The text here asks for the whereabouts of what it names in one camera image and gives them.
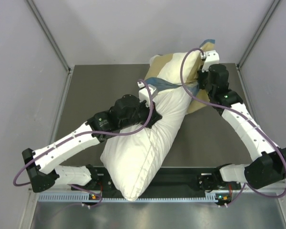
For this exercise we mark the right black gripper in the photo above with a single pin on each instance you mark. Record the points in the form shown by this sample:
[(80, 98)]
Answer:
[(202, 75)]

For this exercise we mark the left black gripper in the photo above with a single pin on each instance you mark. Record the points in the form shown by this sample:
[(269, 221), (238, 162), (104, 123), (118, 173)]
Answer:
[(155, 117)]

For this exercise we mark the checkered blue beige white pillowcase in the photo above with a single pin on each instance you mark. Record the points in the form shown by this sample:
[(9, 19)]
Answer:
[(164, 73)]

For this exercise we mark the white pillow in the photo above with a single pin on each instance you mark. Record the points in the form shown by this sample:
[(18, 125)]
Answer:
[(132, 161)]

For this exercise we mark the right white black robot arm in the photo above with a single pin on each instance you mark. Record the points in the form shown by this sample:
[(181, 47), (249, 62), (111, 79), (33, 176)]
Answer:
[(268, 159)]

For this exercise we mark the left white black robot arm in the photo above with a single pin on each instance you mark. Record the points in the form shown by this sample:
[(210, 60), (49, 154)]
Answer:
[(43, 165)]

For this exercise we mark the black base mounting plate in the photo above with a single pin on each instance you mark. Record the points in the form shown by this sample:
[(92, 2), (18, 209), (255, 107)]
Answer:
[(166, 179)]

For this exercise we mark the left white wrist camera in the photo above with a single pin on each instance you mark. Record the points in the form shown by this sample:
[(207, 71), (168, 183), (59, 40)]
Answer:
[(146, 93)]

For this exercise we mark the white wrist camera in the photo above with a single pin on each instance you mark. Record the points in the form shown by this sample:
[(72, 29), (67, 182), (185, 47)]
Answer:
[(146, 93), (209, 58)]

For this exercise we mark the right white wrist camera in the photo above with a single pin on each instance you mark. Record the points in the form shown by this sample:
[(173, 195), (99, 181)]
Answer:
[(209, 58)]

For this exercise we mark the right aluminium frame post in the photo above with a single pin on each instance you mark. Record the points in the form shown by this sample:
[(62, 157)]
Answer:
[(258, 33)]

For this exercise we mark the aluminium frame post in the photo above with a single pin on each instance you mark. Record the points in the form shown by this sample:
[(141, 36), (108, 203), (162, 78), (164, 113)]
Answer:
[(43, 25), (258, 33)]

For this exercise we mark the left aluminium frame post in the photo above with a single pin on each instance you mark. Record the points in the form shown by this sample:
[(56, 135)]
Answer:
[(43, 25)]

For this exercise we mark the grey slotted cable duct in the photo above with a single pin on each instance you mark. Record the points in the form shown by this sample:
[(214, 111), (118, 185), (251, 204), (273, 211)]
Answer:
[(85, 197)]

